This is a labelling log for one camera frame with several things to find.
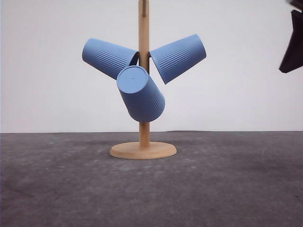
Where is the blue ribbed cup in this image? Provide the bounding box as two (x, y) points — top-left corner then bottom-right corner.
(117, 65), (165, 122)

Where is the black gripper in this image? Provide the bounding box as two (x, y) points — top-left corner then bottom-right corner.
(279, 0), (303, 73)

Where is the wooden mug tree stand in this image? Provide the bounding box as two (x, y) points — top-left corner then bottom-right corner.
(110, 0), (177, 159)

